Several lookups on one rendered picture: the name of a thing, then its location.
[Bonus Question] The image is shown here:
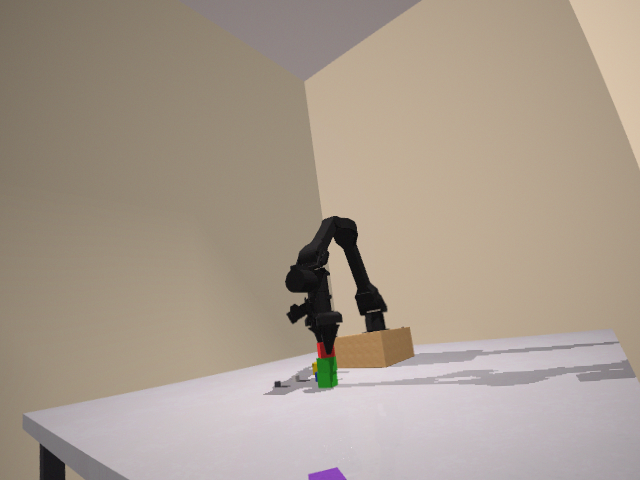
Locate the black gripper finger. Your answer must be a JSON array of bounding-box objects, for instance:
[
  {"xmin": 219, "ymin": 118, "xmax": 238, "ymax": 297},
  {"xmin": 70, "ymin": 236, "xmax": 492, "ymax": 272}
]
[
  {"xmin": 307, "ymin": 327, "xmax": 323, "ymax": 343},
  {"xmin": 314, "ymin": 325, "xmax": 340, "ymax": 355}
]

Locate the red block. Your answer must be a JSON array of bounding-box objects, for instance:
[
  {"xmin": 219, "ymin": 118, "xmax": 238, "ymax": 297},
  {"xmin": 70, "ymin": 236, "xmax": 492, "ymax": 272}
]
[{"xmin": 317, "ymin": 342, "xmax": 335, "ymax": 359}]

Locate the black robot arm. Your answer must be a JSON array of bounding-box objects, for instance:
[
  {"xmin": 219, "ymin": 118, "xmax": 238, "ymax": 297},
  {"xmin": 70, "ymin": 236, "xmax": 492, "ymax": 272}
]
[{"xmin": 285, "ymin": 216, "xmax": 389, "ymax": 333}]

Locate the small purple block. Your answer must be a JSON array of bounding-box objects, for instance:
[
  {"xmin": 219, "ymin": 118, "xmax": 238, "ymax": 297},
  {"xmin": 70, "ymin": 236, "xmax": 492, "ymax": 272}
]
[{"xmin": 308, "ymin": 467, "xmax": 347, "ymax": 480}]

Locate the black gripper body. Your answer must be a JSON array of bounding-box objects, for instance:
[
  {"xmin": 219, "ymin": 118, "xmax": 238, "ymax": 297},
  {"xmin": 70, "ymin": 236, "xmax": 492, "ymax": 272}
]
[{"xmin": 304, "ymin": 291, "xmax": 343, "ymax": 327}]

